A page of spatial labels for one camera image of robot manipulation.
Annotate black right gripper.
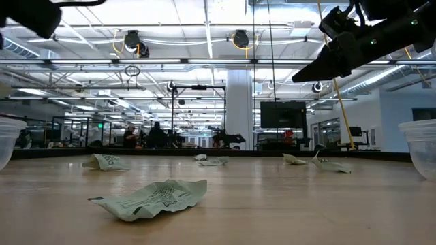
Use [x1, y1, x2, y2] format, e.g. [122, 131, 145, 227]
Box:
[292, 29, 388, 84]

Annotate black monitor screen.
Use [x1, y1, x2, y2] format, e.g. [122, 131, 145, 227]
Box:
[260, 101, 308, 129]

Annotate thin black vertical pole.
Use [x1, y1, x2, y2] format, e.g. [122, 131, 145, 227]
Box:
[252, 0, 256, 150]

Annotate dark bench under monitor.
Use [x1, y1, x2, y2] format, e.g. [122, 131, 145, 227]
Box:
[255, 132, 311, 151]

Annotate white building column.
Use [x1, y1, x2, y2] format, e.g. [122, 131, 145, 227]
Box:
[225, 69, 255, 151]

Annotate clear plastic cup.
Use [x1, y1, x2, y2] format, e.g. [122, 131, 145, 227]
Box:
[398, 118, 436, 181]
[0, 116, 27, 172]

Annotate person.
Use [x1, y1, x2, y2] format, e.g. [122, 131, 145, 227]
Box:
[123, 125, 139, 149]
[146, 121, 168, 149]

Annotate yellow hanging cable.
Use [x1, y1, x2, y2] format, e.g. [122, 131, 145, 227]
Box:
[315, 0, 356, 150]

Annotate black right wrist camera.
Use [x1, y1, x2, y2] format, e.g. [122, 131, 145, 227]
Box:
[319, 5, 358, 39]

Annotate black hanging cable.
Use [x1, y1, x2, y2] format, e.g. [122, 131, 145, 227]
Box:
[266, 0, 277, 102]

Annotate black ceiling cord reel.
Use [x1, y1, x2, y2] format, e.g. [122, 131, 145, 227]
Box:
[123, 29, 151, 59]
[230, 29, 251, 50]

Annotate long ceiling light rail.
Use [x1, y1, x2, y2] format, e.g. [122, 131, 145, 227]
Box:
[0, 58, 316, 66]
[6, 96, 358, 102]

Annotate dark wall screen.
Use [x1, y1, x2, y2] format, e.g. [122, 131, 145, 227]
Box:
[411, 108, 436, 120]

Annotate black aluminium table frame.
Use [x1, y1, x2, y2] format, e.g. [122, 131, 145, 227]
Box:
[10, 146, 412, 163]

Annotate black gantry frame stand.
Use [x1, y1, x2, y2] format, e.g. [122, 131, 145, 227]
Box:
[171, 84, 228, 150]

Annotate coiled black ceiling cable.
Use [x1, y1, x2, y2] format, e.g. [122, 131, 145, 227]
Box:
[124, 65, 141, 78]

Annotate black framed glass enclosure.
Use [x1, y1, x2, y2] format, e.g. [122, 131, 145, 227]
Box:
[50, 116, 113, 148]

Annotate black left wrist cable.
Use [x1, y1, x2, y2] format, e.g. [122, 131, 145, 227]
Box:
[54, 0, 107, 8]

